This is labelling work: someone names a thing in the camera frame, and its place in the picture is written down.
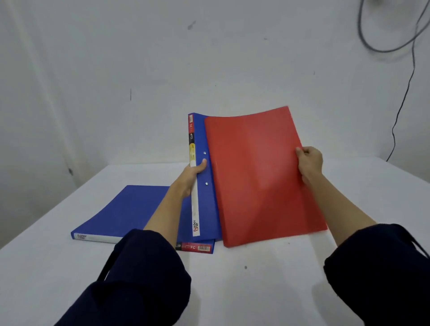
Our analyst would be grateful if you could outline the person's right forearm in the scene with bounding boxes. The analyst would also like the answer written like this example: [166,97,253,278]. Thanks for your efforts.
[304,171,430,326]

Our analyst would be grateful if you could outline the person's left forearm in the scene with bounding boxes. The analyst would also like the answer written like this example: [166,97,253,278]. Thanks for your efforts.
[54,183,192,326]

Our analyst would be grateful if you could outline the grey looped cable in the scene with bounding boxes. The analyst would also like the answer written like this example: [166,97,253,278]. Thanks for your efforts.
[357,0,430,54]

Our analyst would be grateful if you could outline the person's right hand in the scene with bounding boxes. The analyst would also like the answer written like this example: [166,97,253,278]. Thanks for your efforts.
[295,146,324,186]

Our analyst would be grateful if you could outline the red plastic folder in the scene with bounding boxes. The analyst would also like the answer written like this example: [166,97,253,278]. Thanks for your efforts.
[204,106,328,248]

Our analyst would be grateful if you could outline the black cable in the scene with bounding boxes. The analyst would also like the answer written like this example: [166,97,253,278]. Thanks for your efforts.
[386,34,417,162]

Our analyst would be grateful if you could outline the blue folder with metal rivets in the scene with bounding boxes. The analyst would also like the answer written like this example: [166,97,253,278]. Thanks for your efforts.
[188,112,223,243]

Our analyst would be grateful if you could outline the person's left hand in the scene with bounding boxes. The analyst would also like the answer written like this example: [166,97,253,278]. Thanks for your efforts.
[174,159,208,197]

